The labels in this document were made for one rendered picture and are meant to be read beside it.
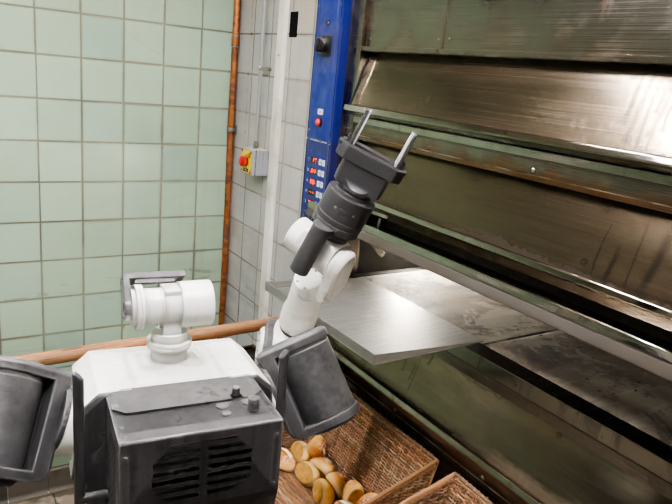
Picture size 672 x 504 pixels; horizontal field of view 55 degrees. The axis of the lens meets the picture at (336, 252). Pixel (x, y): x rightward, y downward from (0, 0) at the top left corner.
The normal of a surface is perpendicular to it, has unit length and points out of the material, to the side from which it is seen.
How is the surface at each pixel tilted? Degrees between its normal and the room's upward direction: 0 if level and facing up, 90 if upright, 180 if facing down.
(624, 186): 90
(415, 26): 93
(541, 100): 70
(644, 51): 90
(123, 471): 90
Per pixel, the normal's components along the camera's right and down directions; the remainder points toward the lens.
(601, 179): -0.84, 0.07
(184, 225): 0.54, 0.27
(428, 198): -0.77, -0.26
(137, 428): 0.09, -0.96
